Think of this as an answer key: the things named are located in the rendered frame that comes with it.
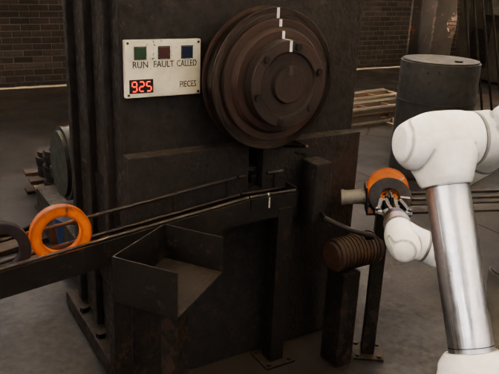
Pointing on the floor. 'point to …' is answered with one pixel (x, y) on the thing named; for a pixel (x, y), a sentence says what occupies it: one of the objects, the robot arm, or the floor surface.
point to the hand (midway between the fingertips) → (388, 197)
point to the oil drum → (433, 89)
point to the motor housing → (344, 292)
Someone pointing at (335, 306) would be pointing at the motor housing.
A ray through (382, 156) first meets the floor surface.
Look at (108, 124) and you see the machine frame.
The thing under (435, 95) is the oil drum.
